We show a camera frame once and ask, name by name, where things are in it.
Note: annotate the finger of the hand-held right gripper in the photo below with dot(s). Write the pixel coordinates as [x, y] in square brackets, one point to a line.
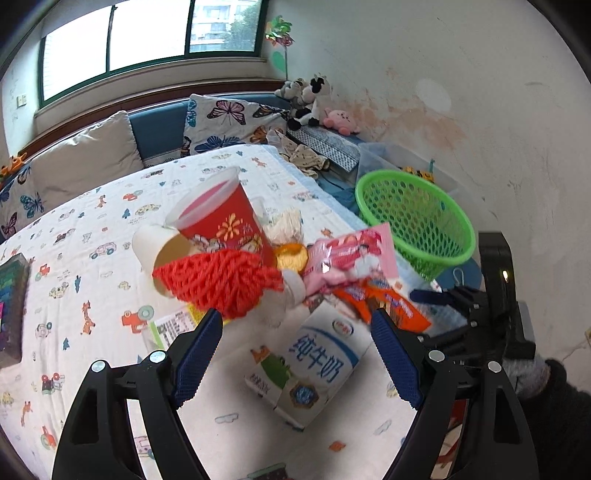
[455, 344]
[427, 297]

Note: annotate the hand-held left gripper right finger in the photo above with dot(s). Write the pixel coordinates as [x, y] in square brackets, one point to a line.
[397, 360]

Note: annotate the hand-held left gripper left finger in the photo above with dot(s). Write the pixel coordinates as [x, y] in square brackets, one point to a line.
[198, 360]

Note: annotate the orange snack packet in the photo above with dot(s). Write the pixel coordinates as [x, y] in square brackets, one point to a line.
[397, 309]

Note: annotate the green plastic basket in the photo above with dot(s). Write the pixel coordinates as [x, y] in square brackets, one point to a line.
[443, 244]

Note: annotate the red foam fruit net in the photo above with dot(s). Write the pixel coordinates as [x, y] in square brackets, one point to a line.
[221, 281]

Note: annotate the white blue milk carton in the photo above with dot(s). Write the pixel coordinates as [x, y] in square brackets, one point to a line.
[314, 364]

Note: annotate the pink snack packet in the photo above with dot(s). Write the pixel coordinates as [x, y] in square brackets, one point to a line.
[351, 254]

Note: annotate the white paper cup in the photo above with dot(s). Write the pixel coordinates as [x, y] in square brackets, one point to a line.
[147, 242]

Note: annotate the red paper cup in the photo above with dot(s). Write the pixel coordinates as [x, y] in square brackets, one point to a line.
[217, 217]

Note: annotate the white tissue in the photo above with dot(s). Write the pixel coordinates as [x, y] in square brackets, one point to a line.
[285, 226]

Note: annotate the person's right forearm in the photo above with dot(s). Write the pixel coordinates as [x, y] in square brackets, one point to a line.
[563, 383]

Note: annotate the printed paper slip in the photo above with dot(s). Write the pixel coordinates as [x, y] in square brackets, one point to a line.
[178, 327]

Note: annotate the yellow toy vehicle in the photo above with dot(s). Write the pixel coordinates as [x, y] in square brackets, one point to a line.
[422, 174]

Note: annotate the white cartoon printed blanket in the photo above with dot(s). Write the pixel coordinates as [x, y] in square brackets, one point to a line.
[92, 277]

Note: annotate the clear plastic storage box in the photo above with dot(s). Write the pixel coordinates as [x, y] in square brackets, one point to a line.
[383, 157]

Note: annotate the black white patterned cushion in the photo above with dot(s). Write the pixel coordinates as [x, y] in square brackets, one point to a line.
[328, 145]

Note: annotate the beige patterned cloth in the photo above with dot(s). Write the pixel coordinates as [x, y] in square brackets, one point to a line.
[307, 159]

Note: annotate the dark colourful box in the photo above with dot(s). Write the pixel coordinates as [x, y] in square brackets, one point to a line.
[11, 314]

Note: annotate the pink plush toy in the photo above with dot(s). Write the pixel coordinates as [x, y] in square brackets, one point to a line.
[339, 120]

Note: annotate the black white cow plush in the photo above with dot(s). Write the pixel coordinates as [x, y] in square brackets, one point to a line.
[314, 101]

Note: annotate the beige pillow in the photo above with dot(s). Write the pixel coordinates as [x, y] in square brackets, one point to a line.
[87, 157]

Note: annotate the blue padded backrest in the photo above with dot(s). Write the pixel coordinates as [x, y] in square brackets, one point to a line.
[157, 129]

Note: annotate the small butterfly print pillow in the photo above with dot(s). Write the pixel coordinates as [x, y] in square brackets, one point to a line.
[23, 203]

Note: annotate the large butterfly print pillow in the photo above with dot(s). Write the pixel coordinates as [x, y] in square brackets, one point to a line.
[221, 124]

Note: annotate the grey plush toy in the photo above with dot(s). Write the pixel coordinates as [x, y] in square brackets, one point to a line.
[291, 88]

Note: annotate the orange plush toy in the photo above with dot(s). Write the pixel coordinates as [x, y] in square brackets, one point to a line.
[11, 166]

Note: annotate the colourful pinwheel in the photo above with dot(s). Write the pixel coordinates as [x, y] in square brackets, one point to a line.
[279, 39]

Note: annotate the green framed window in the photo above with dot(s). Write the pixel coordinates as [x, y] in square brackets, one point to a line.
[138, 27]

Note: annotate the white wall socket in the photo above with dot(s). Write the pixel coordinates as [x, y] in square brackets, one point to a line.
[21, 100]

